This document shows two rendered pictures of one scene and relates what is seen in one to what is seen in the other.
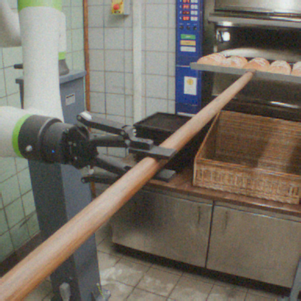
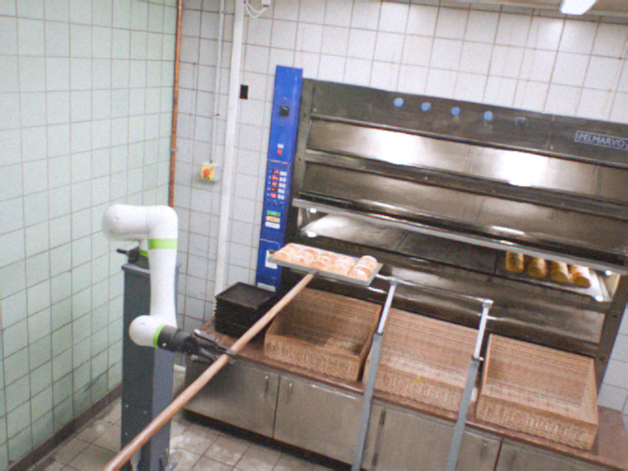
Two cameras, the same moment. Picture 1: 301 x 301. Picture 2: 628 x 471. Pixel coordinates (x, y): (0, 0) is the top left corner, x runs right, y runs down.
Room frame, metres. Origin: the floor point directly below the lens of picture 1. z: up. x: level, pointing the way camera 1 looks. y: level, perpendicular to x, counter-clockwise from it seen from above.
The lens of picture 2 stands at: (-1.34, 0.00, 2.28)
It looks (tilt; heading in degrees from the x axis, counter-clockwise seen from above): 18 degrees down; 352
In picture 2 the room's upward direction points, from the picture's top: 7 degrees clockwise
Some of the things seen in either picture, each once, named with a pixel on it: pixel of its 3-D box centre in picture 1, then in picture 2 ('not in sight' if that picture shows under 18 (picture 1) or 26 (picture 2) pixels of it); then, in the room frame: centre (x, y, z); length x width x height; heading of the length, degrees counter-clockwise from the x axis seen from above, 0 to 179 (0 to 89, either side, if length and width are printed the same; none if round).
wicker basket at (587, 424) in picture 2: not in sight; (535, 387); (1.19, -1.63, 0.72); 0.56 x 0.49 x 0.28; 66
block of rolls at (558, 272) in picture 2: not in sight; (547, 260); (1.85, -1.90, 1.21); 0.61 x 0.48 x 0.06; 155
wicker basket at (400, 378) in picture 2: not in sight; (423, 357); (1.45, -1.09, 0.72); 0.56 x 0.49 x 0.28; 64
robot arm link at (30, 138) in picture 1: (45, 139); (171, 338); (0.63, 0.20, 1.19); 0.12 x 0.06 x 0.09; 155
